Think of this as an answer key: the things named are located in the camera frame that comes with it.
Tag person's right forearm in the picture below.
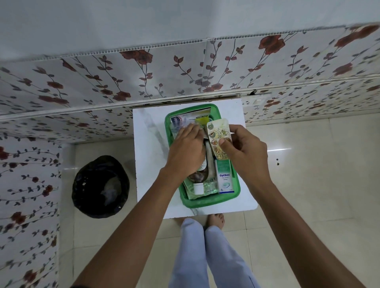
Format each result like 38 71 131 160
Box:
239 179 367 288

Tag blue and white medicine packet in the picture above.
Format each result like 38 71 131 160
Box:
169 115 191 132

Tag clear blister strip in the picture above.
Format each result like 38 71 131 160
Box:
204 175 219 195

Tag brown bottle with white cap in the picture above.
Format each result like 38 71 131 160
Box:
186 142 209 195

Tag person's right hand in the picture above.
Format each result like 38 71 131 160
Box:
218 124 272 191

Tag white and blue medicine box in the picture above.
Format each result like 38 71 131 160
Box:
214 158 235 195

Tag yellowish capsule blister pack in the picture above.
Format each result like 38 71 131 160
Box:
207 118 232 161

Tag green plastic basket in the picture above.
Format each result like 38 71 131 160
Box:
164 103 240 209

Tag person's left hand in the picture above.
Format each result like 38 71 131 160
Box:
162 122 209 179

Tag trash bin with black bag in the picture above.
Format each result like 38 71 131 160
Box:
72 155 130 219

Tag person's left forearm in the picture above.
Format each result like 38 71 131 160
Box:
71 169 192 288

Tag white and green medicine carton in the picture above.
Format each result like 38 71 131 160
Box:
178 108 212 120

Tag person's bare foot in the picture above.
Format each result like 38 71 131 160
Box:
206 213 225 231

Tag person's light blue trousers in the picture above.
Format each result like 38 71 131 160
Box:
168 218 262 288

